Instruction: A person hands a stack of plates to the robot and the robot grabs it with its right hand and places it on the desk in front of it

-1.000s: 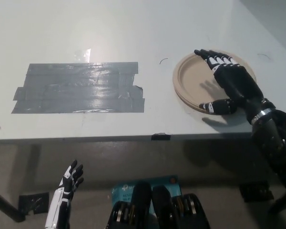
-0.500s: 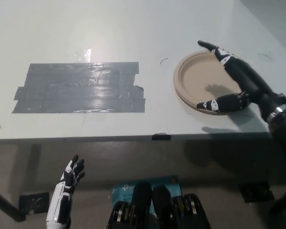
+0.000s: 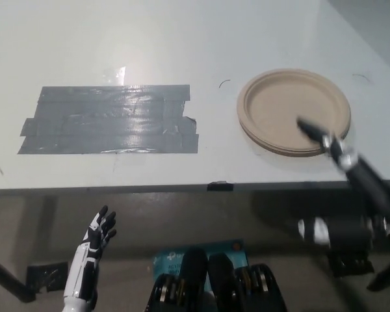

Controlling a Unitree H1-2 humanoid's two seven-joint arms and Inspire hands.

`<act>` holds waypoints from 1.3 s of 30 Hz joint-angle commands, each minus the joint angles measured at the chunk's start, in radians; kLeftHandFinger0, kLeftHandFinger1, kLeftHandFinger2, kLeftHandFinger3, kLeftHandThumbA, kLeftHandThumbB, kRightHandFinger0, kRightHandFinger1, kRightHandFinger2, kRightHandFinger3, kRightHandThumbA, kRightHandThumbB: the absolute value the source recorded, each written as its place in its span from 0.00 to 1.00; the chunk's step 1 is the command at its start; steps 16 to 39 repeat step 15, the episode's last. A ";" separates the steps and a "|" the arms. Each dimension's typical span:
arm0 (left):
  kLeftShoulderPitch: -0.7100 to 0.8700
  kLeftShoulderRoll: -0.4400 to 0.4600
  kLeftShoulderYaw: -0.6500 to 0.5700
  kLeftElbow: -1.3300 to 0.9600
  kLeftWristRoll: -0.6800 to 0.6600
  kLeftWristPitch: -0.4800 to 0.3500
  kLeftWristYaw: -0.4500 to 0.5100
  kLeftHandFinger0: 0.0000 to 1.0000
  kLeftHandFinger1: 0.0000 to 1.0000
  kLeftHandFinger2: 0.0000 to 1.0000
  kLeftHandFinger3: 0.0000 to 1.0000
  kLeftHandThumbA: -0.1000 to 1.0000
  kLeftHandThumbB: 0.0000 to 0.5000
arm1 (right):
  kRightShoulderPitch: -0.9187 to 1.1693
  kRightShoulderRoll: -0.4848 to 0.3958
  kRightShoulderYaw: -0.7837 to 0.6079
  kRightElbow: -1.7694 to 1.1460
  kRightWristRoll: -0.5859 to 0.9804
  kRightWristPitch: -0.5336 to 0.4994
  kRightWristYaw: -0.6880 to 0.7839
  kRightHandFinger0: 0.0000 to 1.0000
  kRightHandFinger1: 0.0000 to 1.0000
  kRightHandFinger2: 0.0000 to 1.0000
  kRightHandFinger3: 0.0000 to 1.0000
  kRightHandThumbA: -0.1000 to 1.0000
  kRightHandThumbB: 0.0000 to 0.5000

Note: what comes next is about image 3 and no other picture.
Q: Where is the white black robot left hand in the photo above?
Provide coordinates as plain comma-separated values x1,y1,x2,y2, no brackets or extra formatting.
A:
81,204,118,261

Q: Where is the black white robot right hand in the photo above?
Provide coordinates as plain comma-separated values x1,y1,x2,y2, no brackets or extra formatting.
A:
296,117,390,252

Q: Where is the beige paper plate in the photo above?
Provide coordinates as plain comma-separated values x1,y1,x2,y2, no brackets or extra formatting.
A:
236,68,352,153
239,122,350,158

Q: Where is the black floor tape patch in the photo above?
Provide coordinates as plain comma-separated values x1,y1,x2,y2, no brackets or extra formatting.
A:
25,261,69,293
327,249,376,278

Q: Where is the black table leg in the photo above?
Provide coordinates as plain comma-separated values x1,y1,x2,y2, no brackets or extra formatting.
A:
366,245,390,293
0,252,37,304

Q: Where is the blue box on floor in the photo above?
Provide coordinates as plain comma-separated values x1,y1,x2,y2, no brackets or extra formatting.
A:
151,239,250,293

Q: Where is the small black tape strip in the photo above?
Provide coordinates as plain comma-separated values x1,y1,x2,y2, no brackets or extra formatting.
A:
207,181,235,192

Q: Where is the clear tape piece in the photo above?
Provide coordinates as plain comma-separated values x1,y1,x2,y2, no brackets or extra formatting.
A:
99,66,127,86

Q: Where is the grey duct tape patch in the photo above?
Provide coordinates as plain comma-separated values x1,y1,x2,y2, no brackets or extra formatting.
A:
16,84,200,155

